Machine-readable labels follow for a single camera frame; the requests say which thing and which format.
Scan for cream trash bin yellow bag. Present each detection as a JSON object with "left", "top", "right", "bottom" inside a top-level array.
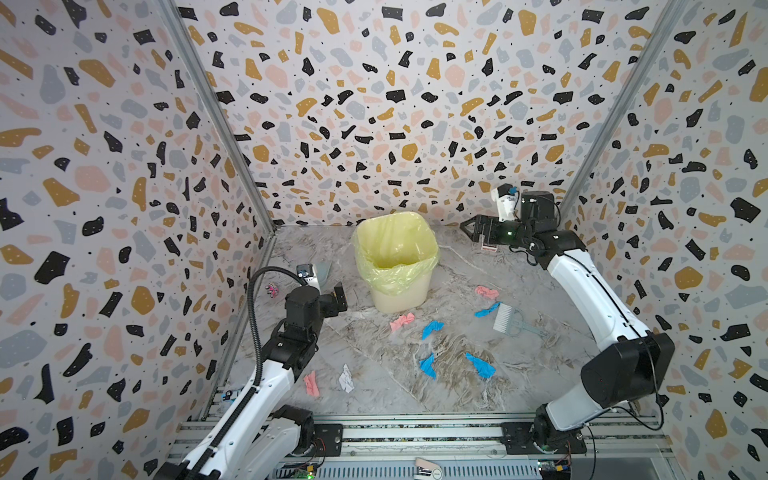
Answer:
[{"left": 352, "top": 212, "right": 439, "bottom": 314}]

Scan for teal hand brush white bristles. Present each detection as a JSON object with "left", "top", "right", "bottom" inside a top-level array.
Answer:
[{"left": 493, "top": 303, "right": 545, "bottom": 337}]

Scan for teal plastic dustpan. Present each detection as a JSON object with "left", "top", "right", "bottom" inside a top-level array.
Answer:
[{"left": 313, "top": 262, "right": 332, "bottom": 288}]

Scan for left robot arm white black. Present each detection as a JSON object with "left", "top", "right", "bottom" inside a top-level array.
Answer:
[{"left": 155, "top": 283, "right": 348, "bottom": 479}]

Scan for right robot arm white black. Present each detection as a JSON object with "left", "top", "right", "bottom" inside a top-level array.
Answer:
[{"left": 460, "top": 184, "right": 675, "bottom": 452}]

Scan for small pink toy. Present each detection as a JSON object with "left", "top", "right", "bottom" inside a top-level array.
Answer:
[{"left": 265, "top": 283, "right": 279, "bottom": 298}]

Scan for pink paper scrap centre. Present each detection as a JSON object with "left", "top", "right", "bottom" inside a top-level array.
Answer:
[{"left": 390, "top": 312, "right": 415, "bottom": 332}]

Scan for pink paper scrap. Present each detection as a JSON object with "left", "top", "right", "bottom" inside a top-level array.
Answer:
[
  {"left": 390, "top": 312, "right": 415, "bottom": 332},
  {"left": 475, "top": 285, "right": 499, "bottom": 301},
  {"left": 304, "top": 371, "right": 320, "bottom": 398}
]

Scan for pink paper scrap far right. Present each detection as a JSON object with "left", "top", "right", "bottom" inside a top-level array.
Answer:
[{"left": 475, "top": 285, "right": 499, "bottom": 301}]

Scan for pink paper scrap near left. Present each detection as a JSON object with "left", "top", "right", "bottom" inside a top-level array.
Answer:
[{"left": 304, "top": 371, "right": 320, "bottom": 398}]

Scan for white paper scrap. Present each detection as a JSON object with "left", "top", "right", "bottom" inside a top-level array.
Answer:
[{"left": 339, "top": 364, "right": 355, "bottom": 393}]

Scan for blue paper scrap far right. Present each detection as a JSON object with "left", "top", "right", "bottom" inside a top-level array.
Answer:
[{"left": 474, "top": 302, "right": 500, "bottom": 318}]

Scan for blue paper scrap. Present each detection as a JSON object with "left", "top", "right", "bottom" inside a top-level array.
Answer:
[
  {"left": 465, "top": 353, "right": 496, "bottom": 380},
  {"left": 419, "top": 353, "right": 437, "bottom": 380},
  {"left": 422, "top": 321, "right": 444, "bottom": 340},
  {"left": 474, "top": 302, "right": 500, "bottom": 318}
]

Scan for blue paper scrap centre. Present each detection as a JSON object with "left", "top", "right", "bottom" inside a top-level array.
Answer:
[{"left": 422, "top": 321, "right": 444, "bottom": 340}]

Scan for blue paper scrap lower left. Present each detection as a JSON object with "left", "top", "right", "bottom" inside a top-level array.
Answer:
[{"left": 419, "top": 353, "right": 437, "bottom": 380}]

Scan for blue paper scrap lower right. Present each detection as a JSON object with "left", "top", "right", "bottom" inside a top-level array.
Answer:
[{"left": 465, "top": 353, "right": 496, "bottom": 380}]

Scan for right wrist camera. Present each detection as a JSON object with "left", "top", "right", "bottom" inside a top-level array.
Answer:
[{"left": 491, "top": 183, "right": 520, "bottom": 222}]

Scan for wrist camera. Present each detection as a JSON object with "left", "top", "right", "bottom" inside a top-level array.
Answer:
[
  {"left": 296, "top": 263, "right": 321, "bottom": 291},
  {"left": 491, "top": 183, "right": 520, "bottom": 222}
]

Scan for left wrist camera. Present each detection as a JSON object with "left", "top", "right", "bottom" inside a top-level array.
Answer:
[{"left": 296, "top": 263, "right": 321, "bottom": 291}]

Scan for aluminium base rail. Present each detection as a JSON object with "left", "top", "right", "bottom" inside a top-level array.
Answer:
[{"left": 164, "top": 411, "right": 679, "bottom": 480}]

